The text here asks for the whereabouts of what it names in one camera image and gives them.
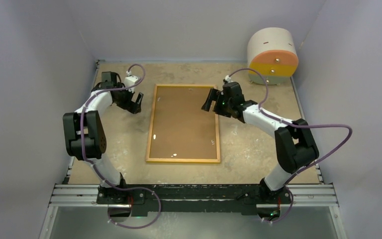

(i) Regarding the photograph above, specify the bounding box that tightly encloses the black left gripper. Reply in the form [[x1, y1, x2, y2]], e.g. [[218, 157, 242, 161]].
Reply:
[[114, 83, 142, 114]]

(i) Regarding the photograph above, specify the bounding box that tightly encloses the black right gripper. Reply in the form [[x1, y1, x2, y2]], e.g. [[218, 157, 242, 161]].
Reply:
[[201, 89, 232, 118]]

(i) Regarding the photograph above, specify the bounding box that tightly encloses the brown cardboard backing board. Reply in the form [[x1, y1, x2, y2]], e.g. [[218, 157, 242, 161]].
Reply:
[[150, 86, 219, 160]]

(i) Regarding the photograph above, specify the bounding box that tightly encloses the yellow wooden picture frame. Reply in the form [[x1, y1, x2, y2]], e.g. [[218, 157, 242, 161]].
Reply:
[[145, 83, 221, 165]]

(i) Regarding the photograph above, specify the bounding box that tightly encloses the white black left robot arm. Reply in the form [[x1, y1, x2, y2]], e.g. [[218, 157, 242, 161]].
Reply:
[[62, 71, 143, 204]]

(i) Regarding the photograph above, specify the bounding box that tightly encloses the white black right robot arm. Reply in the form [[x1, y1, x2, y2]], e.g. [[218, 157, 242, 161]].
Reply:
[[201, 82, 319, 203]]

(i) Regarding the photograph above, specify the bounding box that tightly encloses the round three-drawer cabinet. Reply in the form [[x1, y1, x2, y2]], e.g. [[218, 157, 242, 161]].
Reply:
[[247, 27, 299, 85]]

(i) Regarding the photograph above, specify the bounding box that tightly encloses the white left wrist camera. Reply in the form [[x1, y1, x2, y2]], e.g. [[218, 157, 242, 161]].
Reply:
[[123, 71, 141, 93]]

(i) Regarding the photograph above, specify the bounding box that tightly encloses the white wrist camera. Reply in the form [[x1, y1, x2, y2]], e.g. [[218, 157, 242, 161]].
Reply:
[[123, 71, 141, 93], [223, 75, 232, 84]]

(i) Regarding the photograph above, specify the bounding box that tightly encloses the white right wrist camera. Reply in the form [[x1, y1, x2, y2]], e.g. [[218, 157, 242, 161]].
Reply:
[[223, 75, 232, 84]]

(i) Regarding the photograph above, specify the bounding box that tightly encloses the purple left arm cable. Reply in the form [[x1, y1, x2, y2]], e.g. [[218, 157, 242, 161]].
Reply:
[[80, 64, 162, 231]]

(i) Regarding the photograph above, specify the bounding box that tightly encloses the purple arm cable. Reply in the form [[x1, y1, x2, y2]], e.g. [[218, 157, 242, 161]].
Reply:
[[80, 64, 162, 231], [225, 68, 354, 225]]

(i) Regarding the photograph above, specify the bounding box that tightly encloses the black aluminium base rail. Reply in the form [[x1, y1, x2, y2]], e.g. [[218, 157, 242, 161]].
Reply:
[[49, 184, 338, 218]]

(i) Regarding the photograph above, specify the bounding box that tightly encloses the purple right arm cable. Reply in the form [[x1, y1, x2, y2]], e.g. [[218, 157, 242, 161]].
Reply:
[[225, 68, 354, 225]]

